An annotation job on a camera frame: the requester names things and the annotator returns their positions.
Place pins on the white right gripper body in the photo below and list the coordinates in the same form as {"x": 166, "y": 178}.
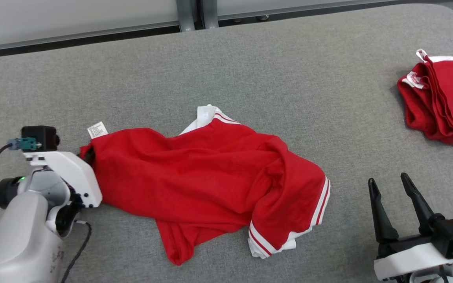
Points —
{"x": 407, "y": 263}

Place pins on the teal left camera connector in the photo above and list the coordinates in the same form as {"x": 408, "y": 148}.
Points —
{"x": 28, "y": 144}

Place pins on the grey rounded door bumper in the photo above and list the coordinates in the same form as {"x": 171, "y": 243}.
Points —
{"x": 210, "y": 13}
{"x": 186, "y": 15}

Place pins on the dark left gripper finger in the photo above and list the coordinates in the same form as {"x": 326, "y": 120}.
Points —
{"x": 88, "y": 154}

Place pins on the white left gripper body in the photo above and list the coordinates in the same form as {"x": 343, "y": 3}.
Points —
{"x": 73, "y": 173}

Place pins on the red and white jersey shirt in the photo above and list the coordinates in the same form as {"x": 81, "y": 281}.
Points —
{"x": 195, "y": 177}

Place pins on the red shorts with white hem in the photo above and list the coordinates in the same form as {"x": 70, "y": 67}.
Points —
{"x": 446, "y": 102}

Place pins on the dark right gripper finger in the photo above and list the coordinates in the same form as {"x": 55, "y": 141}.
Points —
{"x": 419, "y": 204}
{"x": 382, "y": 220}

